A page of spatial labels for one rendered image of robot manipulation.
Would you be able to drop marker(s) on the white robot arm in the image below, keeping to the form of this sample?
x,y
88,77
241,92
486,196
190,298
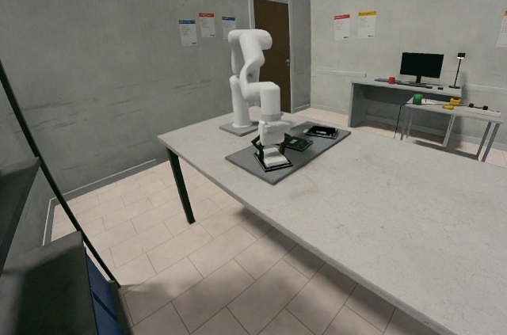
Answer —
x,y
252,42

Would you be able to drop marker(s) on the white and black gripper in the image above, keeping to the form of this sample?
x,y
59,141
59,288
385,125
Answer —
x,y
269,139

